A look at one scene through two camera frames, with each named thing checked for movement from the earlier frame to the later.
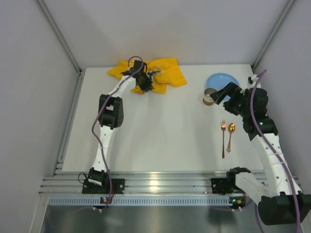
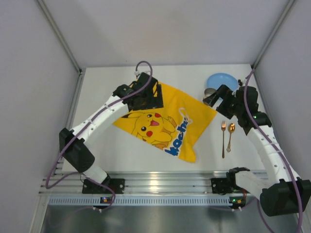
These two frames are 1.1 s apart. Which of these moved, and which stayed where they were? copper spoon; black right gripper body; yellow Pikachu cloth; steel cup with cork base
Moved: yellow Pikachu cloth
Stayed: steel cup with cork base; black right gripper body; copper spoon
